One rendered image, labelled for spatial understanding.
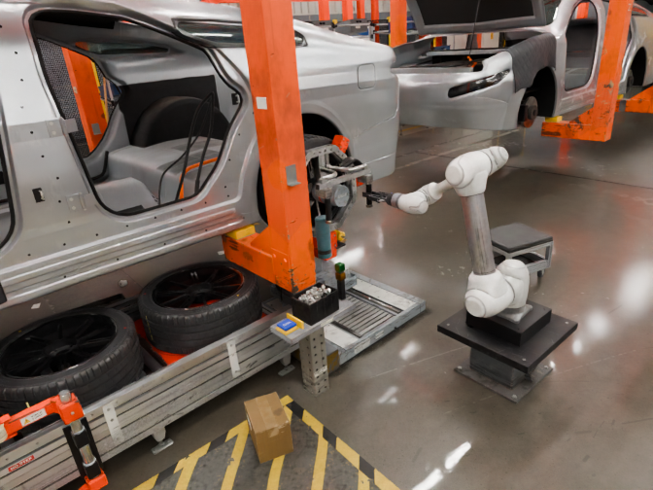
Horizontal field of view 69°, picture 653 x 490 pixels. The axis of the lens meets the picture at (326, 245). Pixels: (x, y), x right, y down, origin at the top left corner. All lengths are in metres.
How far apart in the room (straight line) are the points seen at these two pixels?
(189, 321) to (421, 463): 1.27
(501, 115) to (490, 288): 3.07
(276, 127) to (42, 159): 1.00
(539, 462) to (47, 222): 2.36
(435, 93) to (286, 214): 3.14
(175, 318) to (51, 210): 0.74
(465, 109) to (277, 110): 3.12
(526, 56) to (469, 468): 3.93
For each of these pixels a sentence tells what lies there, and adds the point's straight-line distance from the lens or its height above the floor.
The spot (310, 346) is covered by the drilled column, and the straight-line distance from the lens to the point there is 2.40.
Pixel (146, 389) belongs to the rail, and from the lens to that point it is 2.31.
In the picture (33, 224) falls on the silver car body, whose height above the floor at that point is 1.07.
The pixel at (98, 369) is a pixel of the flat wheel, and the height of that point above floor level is 0.48.
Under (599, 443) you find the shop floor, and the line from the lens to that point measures 2.55.
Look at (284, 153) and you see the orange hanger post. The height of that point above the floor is 1.25.
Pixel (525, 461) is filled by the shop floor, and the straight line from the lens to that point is 2.37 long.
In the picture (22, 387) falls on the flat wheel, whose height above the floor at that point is 0.50.
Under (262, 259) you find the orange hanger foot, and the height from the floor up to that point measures 0.65.
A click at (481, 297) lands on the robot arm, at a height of 0.60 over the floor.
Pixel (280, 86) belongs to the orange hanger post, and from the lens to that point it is 2.18.
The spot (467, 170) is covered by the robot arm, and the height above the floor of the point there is 1.16.
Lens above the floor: 1.71
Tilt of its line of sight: 23 degrees down
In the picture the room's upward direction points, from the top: 4 degrees counter-clockwise
